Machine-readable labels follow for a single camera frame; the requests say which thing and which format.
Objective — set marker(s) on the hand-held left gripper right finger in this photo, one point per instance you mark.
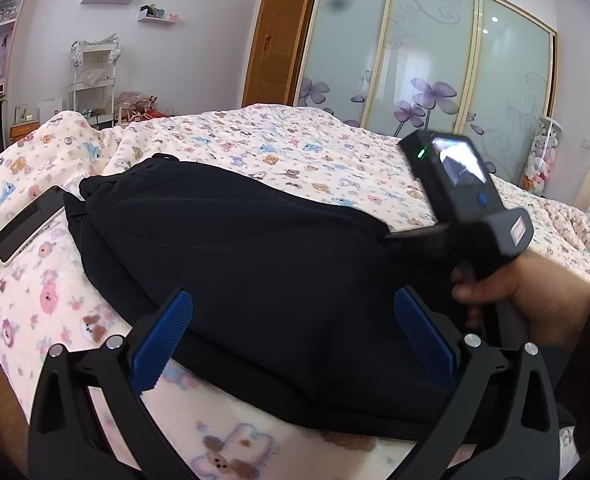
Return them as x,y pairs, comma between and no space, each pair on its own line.
425,332

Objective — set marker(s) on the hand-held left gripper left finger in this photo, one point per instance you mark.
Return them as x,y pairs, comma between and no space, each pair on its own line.
167,327

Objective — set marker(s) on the black pants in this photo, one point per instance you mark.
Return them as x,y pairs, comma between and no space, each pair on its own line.
255,265

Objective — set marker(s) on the person's right hand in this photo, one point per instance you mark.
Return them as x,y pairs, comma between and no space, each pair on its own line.
525,290

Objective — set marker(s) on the tube of plush toys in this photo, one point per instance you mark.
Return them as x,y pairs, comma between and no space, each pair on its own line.
541,157

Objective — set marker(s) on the sliding glass wardrobe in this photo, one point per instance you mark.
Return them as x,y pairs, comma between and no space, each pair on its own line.
420,45

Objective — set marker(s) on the black smartphone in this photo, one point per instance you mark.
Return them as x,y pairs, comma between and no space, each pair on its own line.
27,222

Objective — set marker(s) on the printed animal blanket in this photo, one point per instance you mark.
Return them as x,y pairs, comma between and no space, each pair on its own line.
285,160

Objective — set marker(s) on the pink clutter pile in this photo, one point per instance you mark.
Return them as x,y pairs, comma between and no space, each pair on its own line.
137,106

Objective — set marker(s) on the wooden door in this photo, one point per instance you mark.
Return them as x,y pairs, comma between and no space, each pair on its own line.
271,52

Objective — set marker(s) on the white storage rack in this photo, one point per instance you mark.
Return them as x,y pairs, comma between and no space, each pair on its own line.
94,77

